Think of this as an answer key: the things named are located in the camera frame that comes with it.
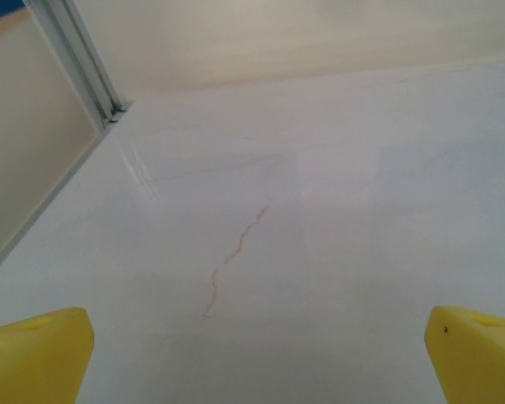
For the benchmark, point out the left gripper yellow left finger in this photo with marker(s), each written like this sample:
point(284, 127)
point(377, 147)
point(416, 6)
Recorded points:
point(33, 362)

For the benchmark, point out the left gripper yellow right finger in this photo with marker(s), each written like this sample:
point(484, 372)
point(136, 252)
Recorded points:
point(480, 362)

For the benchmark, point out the aluminium table edge rail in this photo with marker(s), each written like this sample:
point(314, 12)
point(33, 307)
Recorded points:
point(65, 185)

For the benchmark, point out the aluminium frame post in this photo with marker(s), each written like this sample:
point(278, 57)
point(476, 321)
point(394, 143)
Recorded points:
point(84, 63)

